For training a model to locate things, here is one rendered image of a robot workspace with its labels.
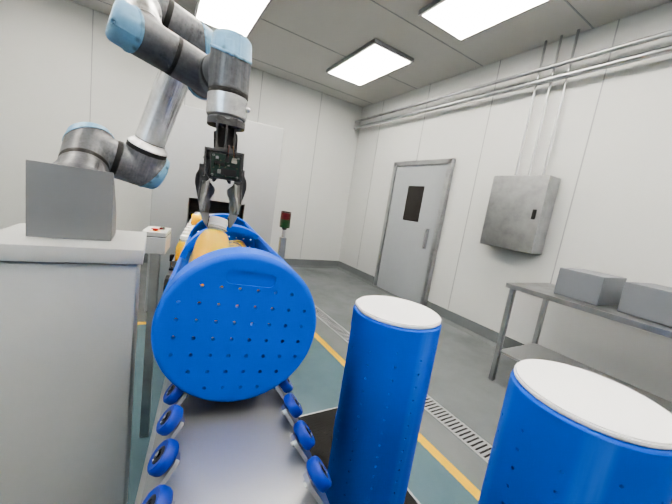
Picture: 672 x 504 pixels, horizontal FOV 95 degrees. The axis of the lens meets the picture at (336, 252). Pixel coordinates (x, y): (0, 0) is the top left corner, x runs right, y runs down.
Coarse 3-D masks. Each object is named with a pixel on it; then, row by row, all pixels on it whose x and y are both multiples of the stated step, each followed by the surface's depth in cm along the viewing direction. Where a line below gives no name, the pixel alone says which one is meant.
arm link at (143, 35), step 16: (128, 0) 66; (144, 0) 67; (160, 0) 80; (112, 16) 52; (128, 16) 53; (144, 16) 55; (160, 16) 79; (112, 32) 53; (128, 32) 54; (144, 32) 55; (160, 32) 56; (128, 48) 56; (144, 48) 56; (160, 48) 57; (176, 48) 58; (160, 64) 59
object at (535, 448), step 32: (512, 384) 67; (512, 416) 65; (544, 416) 58; (512, 448) 64; (544, 448) 58; (576, 448) 54; (608, 448) 52; (640, 448) 50; (512, 480) 63; (544, 480) 58; (576, 480) 54; (608, 480) 52; (640, 480) 51
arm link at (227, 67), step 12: (216, 36) 56; (228, 36) 55; (240, 36) 56; (216, 48) 56; (228, 48) 56; (240, 48) 57; (204, 60) 60; (216, 60) 56; (228, 60) 56; (240, 60) 57; (204, 72) 60; (216, 72) 56; (228, 72) 56; (240, 72) 57; (216, 84) 57; (228, 84) 57; (240, 84) 58
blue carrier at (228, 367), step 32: (224, 256) 52; (256, 256) 54; (192, 288) 51; (224, 288) 52; (256, 288) 55; (288, 288) 57; (160, 320) 50; (192, 320) 52; (224, 320) 54; (256, 320) 56; (288, 320) 58; (160, 352) 51; (192, 352) 53; (224, 352) 55; (256, 352) 57; (288, 352) 59; (192, 384) 54; (224, 384) 56; (256, 384) 58
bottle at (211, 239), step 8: (208, 232) 63; (216, 232) 63; (200, 240) 62; (208, 240) 62; (216, 240) 62; (224, 240) 64; (200, 248) 61; (208, 248) 61; (216, 248) 62; (192, 256) 62
